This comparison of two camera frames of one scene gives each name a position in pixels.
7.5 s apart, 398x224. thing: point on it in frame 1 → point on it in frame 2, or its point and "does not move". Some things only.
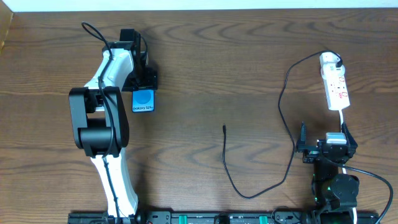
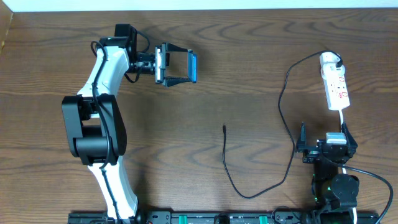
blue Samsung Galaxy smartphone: x=143 y=101 → x=191 y=66
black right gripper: x=311 y=149 does not move
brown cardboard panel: x=6 y=15 does not move
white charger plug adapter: x=328 y=61 does not move
